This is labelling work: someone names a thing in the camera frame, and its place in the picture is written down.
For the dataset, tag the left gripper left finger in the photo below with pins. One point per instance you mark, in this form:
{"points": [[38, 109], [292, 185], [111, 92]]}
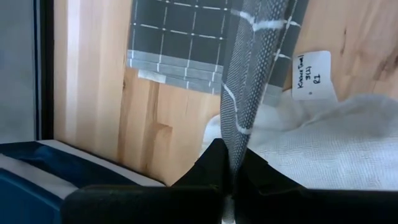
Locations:
{"points": [[155, 205]]}

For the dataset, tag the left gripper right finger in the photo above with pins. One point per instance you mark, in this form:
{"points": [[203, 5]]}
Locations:
{"points": [[295, 208]]}

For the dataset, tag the white towel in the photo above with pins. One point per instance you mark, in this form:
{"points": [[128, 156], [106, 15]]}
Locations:
{"points": [[342, 149]]}

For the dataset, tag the handwritten white paper tag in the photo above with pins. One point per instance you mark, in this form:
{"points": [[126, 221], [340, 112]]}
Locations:
{"points": [[314, 71]]}

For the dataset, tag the grey checked towel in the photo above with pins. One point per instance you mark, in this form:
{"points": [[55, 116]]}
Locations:
{"points": [[186, 40]]}

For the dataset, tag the navy blue fabric bin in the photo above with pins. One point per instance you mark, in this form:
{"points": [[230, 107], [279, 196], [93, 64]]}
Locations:
{"points": [[25, 193]]}

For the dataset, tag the black aluminium table frame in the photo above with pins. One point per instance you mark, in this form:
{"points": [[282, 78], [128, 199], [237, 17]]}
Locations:
{"points": [[47, 62]]}

